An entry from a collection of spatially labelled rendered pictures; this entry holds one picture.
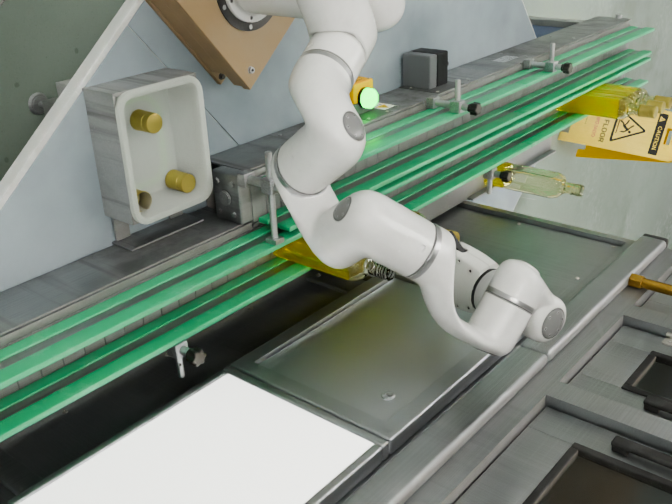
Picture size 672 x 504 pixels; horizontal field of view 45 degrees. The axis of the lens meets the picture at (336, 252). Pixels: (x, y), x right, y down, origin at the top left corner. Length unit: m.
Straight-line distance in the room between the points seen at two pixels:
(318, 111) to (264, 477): 0.50
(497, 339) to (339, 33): 0.48
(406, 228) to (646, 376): 0.59
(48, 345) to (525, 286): 0.68
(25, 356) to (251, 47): 0.66
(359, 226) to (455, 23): 1.21
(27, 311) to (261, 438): 0.39
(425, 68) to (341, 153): 0.94
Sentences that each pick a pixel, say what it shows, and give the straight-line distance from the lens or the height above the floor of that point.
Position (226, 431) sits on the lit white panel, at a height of 1.11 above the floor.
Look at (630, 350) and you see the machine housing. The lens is 1.55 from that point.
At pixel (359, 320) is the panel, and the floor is 1.06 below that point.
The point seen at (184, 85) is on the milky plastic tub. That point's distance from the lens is 1.42.
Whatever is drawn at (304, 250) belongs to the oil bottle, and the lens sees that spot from 1.49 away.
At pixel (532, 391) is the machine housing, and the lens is 1.38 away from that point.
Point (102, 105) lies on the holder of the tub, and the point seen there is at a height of 0.80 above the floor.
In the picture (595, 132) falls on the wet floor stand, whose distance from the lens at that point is 4.76.
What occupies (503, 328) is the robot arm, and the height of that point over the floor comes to 1.42.
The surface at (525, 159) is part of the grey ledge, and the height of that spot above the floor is 0.88.
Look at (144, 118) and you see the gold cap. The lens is 1.38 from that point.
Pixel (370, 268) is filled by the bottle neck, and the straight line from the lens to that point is 1.41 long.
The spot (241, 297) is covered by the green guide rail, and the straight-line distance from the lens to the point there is 1.42.
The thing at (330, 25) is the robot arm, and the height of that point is 1.15.
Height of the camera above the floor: 1.89
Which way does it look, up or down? 36 degrees down
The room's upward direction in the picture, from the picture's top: 107 degrees clockwise
